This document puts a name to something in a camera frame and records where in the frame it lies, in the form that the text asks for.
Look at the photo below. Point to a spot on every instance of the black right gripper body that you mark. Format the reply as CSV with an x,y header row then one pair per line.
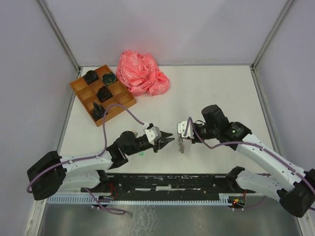
x,y
205,132

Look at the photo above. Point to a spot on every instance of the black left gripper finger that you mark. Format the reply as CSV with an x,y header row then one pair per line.
x,y
166,136
161,143

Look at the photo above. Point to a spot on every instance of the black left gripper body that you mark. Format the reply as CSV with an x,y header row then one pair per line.
x,y
141,145

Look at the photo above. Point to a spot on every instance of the key with yellow tag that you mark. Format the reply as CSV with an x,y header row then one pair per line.
x,y
135,132

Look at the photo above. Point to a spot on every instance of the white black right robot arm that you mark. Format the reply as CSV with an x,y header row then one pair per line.
x,y
292,186

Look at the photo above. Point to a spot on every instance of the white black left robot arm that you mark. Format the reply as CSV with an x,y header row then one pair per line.
x,y
54,173

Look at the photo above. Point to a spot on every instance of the black rolled item lower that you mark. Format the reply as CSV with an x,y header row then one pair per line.
x,y
98,112

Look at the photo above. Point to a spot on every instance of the black rolled item centre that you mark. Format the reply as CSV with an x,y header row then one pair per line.
x,y
104,94

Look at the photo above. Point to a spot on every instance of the brown wooden compartment tray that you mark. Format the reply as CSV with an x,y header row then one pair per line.
x,y
87,94

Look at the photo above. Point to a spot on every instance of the crumpled pink plastic bag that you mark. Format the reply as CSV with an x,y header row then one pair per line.
x,y
140,74

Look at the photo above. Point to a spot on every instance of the black yellow rolled item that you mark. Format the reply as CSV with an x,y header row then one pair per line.
x,y
109,78

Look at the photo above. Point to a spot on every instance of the black rolled item top left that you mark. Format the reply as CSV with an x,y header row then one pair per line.
x,y
90,77

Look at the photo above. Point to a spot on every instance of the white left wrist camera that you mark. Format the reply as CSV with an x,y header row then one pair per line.
x,y
152,132

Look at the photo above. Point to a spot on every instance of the black metal base rail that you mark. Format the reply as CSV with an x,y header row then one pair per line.
x,y
167,187

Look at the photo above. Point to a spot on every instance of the aluminium frame post right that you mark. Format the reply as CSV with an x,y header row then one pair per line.
x,y
272,33

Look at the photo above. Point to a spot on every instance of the aluminium frame post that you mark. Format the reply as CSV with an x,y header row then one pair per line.
x,y
57,32
272,33

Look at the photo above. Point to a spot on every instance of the aluminium frame post left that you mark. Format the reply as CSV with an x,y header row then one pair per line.
x,y
57,32

